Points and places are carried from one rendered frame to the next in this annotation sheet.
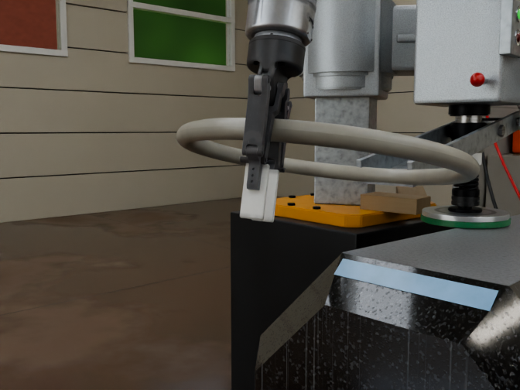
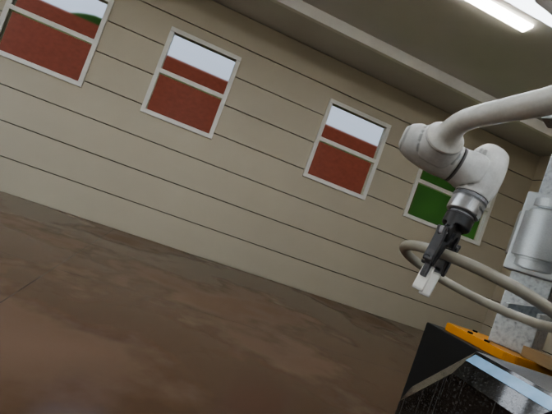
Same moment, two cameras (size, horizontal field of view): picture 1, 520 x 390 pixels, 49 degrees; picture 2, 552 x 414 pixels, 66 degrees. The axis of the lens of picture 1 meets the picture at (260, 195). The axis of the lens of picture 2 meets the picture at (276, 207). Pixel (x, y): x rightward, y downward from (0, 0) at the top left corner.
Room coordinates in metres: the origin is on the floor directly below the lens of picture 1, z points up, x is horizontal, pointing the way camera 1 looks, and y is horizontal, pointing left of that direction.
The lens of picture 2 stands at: (-0.44, -0.16, 0.97)
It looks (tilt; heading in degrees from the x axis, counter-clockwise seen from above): 2 degrees up; 29
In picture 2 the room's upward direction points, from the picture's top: 20 degrees clockwise
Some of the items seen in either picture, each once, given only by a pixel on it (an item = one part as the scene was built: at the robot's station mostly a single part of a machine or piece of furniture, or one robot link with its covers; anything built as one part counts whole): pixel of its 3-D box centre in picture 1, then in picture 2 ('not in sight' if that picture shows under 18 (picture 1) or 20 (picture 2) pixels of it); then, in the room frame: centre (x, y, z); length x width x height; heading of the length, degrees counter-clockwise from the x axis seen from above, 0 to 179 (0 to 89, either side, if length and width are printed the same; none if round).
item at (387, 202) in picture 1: (395, 203); (549, 361); (1.84, -0.44, 0.81); 0.20 x 0.10 x 0.05; 49
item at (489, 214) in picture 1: (464, 213); not in sight; (1.46, -0.53, 0.83); 0.21 x 0.21 x 0.01
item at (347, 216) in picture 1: (344, 206); (512, 352); (2.06, -0.31, 0.76); 0.49 x 0.49 x 0.05; 41
